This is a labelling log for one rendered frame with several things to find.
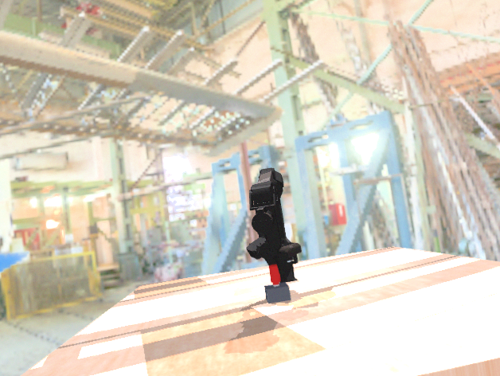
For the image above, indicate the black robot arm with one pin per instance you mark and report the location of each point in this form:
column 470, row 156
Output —
column 266, row 195

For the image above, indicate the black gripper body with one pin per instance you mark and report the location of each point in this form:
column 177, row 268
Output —
column 285, row 251

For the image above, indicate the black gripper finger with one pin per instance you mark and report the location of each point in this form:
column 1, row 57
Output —
column 281, row 264
column 268, row 258

